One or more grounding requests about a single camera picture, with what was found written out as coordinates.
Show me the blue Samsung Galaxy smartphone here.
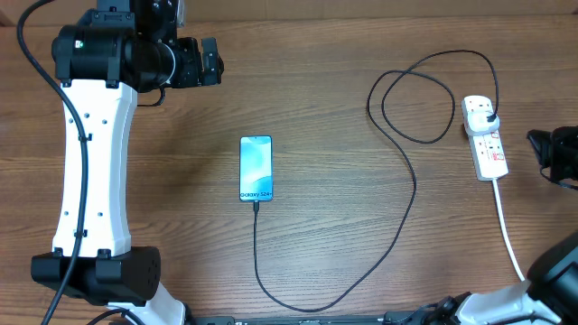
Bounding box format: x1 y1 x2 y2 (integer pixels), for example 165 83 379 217
239 135 274 201

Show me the black USB charging cable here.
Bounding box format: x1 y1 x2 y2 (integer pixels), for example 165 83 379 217
252 49 500 313

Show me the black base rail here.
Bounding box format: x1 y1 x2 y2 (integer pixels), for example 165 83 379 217
193 308 431 325

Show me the white power strip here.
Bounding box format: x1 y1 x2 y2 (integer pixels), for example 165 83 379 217
461 95 508 181

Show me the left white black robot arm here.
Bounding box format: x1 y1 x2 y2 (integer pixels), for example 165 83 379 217
31 0 224 324

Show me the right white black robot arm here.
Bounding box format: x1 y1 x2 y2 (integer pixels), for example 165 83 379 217
420 126 577 324

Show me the white charger plug adapter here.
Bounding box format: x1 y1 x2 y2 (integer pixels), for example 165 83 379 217
464 111 500 136

